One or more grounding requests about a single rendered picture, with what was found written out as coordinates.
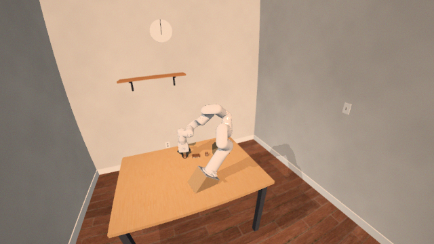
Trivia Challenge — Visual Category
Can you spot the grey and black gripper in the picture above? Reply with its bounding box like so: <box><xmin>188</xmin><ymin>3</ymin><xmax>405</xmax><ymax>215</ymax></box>
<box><xmin>178</xmin><ymin>141</ymin><xmax>191</xmax><ymax>158</ymax></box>

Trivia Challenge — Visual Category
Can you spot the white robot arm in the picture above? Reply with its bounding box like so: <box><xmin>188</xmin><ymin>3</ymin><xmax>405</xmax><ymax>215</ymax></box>
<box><xmin>177</xmin><ymin>104</ymin><xmax>233</xmax><ymax>178</ymax></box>

